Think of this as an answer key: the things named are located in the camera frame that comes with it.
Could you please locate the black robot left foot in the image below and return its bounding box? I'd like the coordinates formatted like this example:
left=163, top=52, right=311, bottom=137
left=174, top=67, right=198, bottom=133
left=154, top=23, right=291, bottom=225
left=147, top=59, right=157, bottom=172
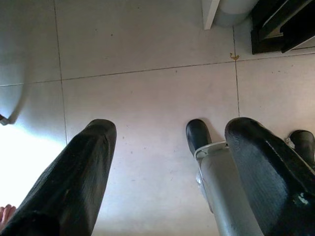
left=185, top=118, right=214, bottom=156

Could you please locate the black robot foot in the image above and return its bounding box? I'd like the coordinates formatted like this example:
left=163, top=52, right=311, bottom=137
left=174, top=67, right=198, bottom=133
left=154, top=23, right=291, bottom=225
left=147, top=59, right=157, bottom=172
left=185, top=118, right=214, bottom=156
left=285, top=129, right=315, bottom=173

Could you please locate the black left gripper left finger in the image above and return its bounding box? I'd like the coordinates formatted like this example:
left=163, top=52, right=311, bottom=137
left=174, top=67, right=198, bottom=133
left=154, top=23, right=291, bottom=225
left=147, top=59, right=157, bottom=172
left=0, top=118, right=117, bottom=236

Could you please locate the black wooden furniture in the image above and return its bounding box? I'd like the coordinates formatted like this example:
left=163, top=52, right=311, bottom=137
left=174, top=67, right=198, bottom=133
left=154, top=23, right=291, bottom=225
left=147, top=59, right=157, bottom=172
left=250, top=0, right=315, bottom=55

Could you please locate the black robot right foot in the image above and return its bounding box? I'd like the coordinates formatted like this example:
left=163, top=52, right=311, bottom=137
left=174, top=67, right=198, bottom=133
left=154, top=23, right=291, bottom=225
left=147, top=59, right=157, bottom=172
left=285, top=129, right=315, bottom=173

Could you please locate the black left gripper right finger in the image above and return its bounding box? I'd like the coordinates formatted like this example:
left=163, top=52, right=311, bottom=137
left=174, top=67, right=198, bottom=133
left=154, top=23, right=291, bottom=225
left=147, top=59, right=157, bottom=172
left=224, top=117, right=315, bottom=236

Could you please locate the white board edge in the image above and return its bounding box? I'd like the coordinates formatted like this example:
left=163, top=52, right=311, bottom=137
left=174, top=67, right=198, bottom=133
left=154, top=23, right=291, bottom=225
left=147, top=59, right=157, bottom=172
left=201, top=0, right=221, bottom=30

